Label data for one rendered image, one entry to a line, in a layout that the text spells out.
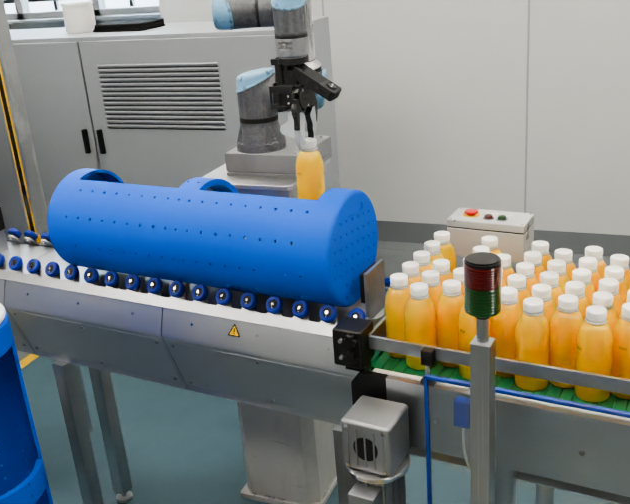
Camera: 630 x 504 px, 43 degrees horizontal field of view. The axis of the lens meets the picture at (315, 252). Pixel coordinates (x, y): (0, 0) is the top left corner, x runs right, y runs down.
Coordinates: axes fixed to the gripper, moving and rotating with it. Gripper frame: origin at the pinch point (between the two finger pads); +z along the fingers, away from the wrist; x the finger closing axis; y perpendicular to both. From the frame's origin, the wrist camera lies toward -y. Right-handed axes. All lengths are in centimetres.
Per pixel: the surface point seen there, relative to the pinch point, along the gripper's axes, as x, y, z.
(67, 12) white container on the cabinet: -143, 211, -19
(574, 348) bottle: 15, -65, 35
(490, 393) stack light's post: 38, -55, 34
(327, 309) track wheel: 11.1, -7.9, 37.3
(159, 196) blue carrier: 8.7, 40.0, 13.9
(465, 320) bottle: 19, -44, 30
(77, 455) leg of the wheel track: 11, 89, 106
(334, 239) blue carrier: 10.5, -10.8, 19.4
